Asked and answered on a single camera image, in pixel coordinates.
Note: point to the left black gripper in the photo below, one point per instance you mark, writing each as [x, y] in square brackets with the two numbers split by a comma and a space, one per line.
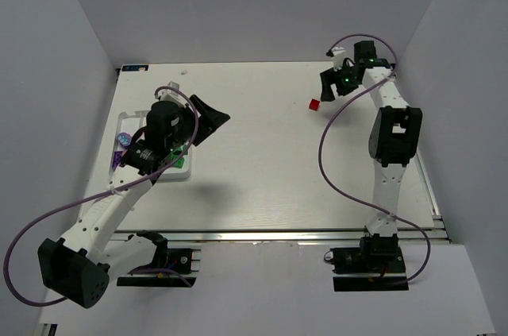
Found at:
[194, 122]

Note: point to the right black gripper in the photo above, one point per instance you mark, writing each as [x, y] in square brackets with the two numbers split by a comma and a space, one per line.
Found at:
[333, 79]

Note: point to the small red lego brick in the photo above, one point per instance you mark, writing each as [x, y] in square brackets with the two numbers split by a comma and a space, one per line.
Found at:
[314, 104]

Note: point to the green square lego brick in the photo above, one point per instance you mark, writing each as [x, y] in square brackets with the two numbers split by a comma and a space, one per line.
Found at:
[178, 161]

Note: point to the purple oval flower lego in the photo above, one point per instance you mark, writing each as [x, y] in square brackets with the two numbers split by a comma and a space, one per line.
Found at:
[124, 139]

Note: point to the purple lego plate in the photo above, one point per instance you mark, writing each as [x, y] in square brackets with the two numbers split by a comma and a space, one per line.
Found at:
[116, 160]

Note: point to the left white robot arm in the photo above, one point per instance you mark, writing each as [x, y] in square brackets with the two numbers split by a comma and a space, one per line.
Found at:
[78, 265]

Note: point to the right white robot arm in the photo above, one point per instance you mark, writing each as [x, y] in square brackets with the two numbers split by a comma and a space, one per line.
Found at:
[393, 141]

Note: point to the white divided sorting tray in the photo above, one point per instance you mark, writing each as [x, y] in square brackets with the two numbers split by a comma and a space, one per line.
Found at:
[130, 129]

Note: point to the left blue table sticker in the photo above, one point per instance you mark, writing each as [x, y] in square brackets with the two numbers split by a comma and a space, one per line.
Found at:
[134, 68]

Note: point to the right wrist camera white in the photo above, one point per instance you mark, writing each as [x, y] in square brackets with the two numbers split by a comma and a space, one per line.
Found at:
[337, 55]

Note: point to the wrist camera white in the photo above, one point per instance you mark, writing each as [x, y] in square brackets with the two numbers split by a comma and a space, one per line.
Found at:
[170, 93]
[337, 55]

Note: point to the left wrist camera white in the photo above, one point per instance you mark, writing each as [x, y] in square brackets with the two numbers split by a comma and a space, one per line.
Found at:
[170, 93]

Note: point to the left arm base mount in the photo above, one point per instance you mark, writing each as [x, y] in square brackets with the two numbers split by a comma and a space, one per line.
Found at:
[174, 266]

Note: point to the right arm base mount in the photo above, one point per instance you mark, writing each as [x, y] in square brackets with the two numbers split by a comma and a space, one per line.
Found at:
[353, 273]

